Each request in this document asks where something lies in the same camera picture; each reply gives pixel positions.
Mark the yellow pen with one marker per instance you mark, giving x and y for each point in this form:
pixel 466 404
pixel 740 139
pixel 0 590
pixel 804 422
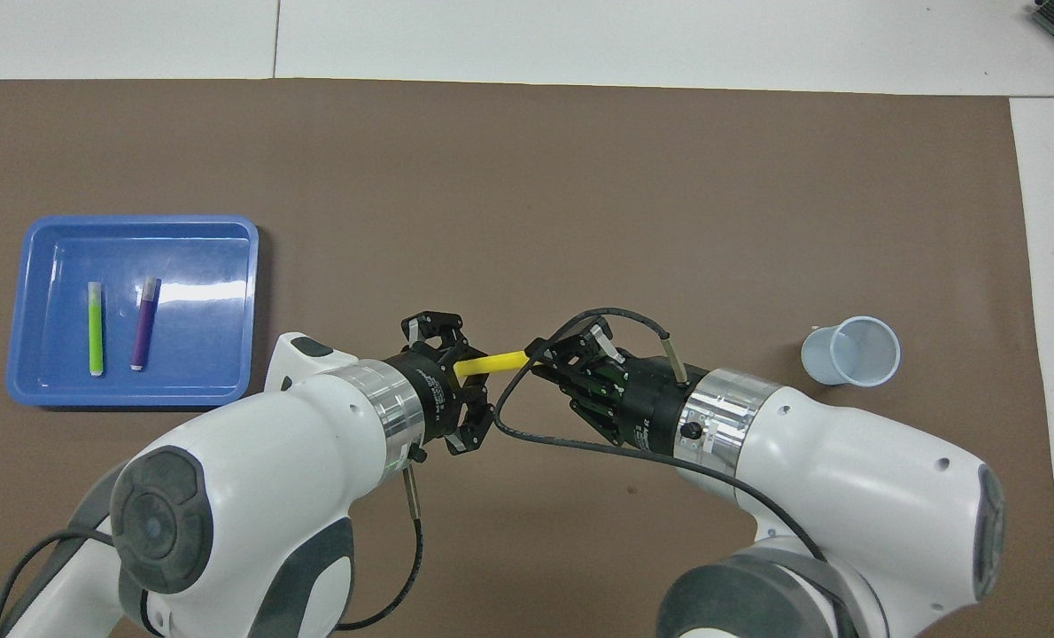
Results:
pixel 492 362

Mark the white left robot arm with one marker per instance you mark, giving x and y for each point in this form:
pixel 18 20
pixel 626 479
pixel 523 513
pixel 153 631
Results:
pixel 252 496

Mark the translucent plastic cup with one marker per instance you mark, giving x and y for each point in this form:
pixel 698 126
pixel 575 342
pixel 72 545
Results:
pixel 833 359

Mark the blue plastic tray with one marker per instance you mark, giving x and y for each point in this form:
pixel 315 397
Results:
pixel 199 354

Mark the purple pen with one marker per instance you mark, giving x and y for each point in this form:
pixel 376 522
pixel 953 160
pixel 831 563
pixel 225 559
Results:
pixel 145 324

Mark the green pen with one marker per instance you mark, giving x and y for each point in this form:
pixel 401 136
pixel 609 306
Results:
pixel 96 330

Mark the brown table mat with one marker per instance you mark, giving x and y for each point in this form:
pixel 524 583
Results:
pixel 509 177

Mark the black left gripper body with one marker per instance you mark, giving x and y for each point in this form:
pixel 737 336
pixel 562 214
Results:
pixel 434 394

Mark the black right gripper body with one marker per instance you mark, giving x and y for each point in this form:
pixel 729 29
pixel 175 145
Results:
pixel 642 403

